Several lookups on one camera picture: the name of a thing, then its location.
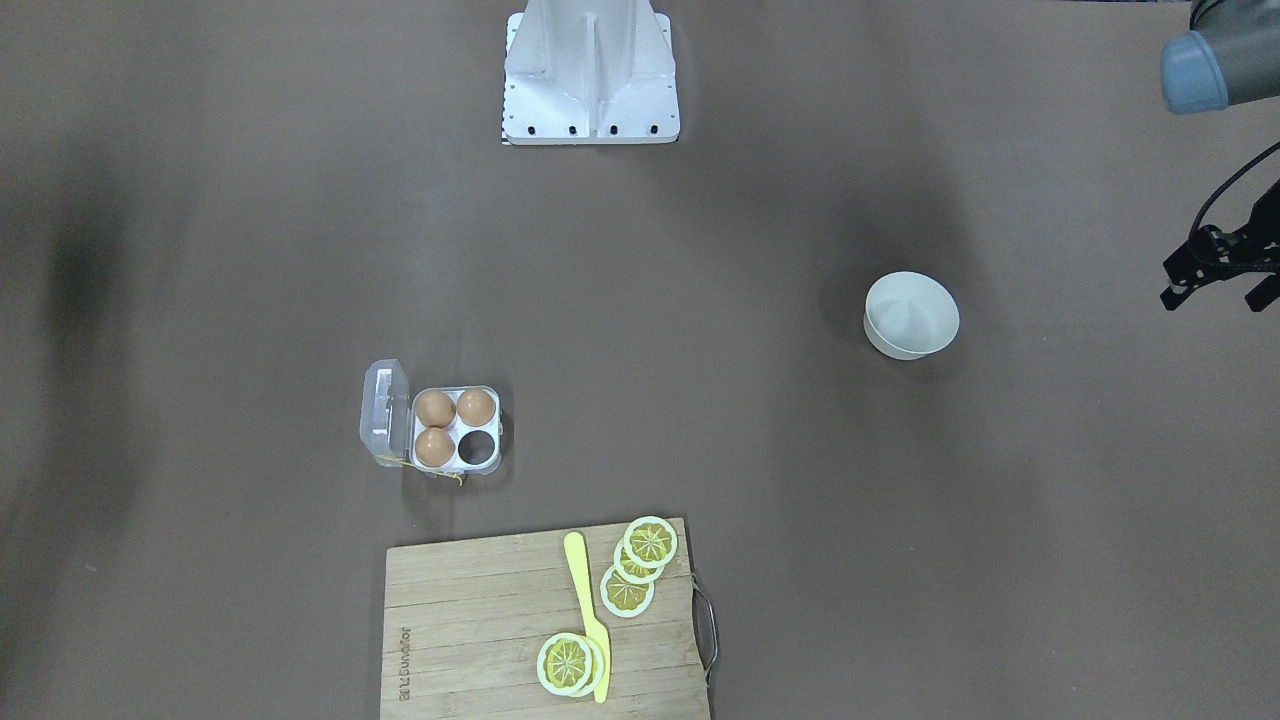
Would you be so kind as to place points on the clear plastic egg box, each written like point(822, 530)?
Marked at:
point(388, 426)

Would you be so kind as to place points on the brown egg from bowl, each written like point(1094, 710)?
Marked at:
point(434, 448)

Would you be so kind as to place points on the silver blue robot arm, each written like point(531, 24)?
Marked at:
point(1228, 56)

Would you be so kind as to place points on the brown egg in box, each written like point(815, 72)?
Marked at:
point(476, 406)
point(434, 408)

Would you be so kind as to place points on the toy lemon slice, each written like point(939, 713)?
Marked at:
point(624, 598)
point(649, 542)
point(570, 665)
point(630, 571)

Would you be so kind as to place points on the wooden cutting board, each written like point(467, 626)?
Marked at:
point(464, 622)

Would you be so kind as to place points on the white bowl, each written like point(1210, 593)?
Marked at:
point(908, 316)

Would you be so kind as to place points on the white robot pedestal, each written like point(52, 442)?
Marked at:
point(582, 73)

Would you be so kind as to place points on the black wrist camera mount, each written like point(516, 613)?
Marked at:
point(1211, 255)

